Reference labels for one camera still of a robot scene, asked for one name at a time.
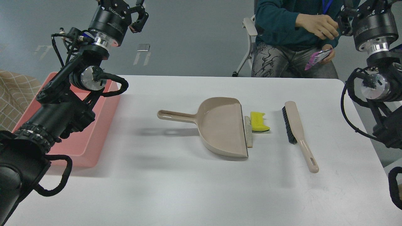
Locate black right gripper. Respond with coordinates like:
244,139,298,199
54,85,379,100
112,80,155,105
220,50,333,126
335,0,399,52

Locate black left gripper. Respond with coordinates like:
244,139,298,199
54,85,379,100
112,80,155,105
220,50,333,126
88,0,149,47

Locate purple snack packet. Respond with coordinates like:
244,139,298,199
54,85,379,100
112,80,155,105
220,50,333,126
304,49,333,71

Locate beige hand brush black bristles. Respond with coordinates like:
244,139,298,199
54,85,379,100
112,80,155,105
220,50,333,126
282,101,320,173

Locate beige plastic dustpan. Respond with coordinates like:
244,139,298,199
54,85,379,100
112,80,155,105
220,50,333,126
157,97,248,158

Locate yellow sponge piece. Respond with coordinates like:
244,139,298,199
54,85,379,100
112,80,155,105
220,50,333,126
250,111,270,132

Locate white bread slice piece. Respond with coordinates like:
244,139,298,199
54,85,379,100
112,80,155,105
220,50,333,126
244,116,253,148

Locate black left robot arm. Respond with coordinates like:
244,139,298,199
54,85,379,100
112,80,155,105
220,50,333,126
0,0,149,225

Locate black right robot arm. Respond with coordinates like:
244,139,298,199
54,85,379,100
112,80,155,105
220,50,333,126
336,0,402,149

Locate person's right hand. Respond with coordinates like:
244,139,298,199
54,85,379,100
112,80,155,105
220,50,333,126
295,14,339,40

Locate person's left hand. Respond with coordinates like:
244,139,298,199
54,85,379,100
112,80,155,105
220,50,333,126
319,44,335,64

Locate person in teal sweater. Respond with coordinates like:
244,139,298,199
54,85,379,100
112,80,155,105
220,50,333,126
251,0,344,79

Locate white office chair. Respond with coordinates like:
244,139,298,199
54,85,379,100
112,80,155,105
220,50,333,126
232,15,258,77

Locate beige checkered cloth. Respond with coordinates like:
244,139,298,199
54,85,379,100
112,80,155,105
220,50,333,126
0,70,42,132

